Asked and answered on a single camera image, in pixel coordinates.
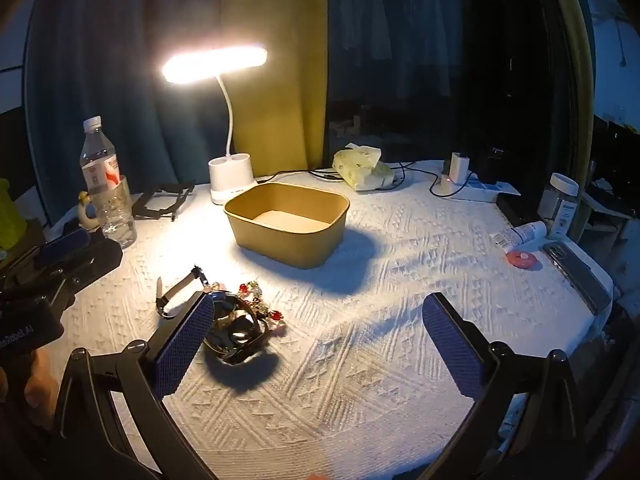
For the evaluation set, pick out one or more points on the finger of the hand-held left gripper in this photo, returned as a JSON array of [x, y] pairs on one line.
[[102, 257], [65, 247]]

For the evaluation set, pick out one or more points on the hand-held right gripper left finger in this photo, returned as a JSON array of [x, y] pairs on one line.
[[182, 345]]

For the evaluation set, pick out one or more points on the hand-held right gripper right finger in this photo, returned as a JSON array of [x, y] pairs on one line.
[[452, 350]]

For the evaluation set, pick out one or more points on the tan paper box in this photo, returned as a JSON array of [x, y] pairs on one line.
[[285, 245]]

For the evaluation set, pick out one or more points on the person's left hand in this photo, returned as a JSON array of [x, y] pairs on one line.
[[37, 380]]

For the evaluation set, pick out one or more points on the yellow-green plastic object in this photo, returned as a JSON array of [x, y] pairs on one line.
[[10, 215]]

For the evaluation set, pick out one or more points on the black folding stand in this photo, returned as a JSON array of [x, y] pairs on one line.
[[142, 207]]

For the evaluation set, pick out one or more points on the clear plastic water bottle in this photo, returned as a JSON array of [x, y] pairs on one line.
[[100, 170]]

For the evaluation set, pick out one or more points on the white textured tablecloth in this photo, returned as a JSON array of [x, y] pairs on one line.
[[350, 385]]

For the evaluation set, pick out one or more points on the pink round case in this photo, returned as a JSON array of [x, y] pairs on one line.
[[522, 260]]

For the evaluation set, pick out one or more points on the white tube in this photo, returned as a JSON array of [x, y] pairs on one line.
[[520, 235]]

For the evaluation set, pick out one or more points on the phone in clear case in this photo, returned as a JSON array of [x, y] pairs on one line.
[[577, 277]]

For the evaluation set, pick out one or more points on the white desk lamp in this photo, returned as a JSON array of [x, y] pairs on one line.
[[230, 180]]

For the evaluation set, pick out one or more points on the black flat box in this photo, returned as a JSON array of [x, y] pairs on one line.
[[515, 210]]

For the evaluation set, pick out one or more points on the white power strip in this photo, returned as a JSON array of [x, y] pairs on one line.
[[482, 193]]

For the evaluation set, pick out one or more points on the clear jar white lid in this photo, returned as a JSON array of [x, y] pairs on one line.
[[560, 210]]

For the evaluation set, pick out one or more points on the white charger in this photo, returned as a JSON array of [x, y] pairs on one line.
[[459, 167]]

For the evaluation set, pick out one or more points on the black power adapter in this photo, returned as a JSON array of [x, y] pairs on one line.
[[485, 167]]

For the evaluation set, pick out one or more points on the tissue pack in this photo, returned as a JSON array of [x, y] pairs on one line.
[[362, 167]]

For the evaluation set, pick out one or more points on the teal curtain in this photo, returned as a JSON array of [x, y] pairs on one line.
[[125, 35]]

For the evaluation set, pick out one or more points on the yellow curtain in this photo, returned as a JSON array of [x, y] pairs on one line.
[[280, 110]]

